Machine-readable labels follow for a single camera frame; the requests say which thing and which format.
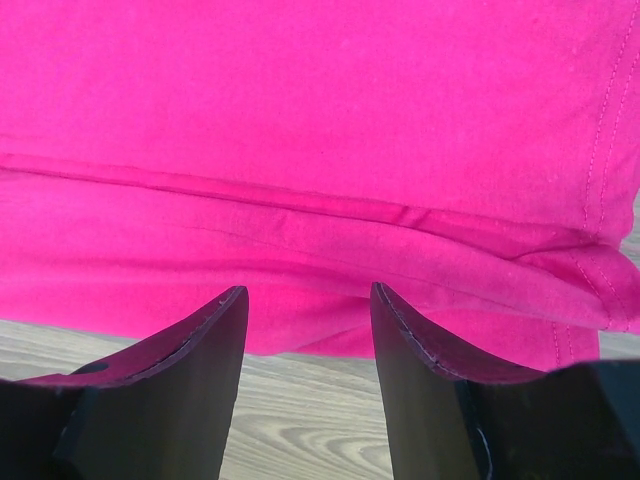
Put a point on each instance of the pink red t shirt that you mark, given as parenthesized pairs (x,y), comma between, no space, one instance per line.
(479,157)

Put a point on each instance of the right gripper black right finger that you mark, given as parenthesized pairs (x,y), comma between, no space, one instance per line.
(454,411)

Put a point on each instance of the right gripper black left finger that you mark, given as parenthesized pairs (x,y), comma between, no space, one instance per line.
(159,409)

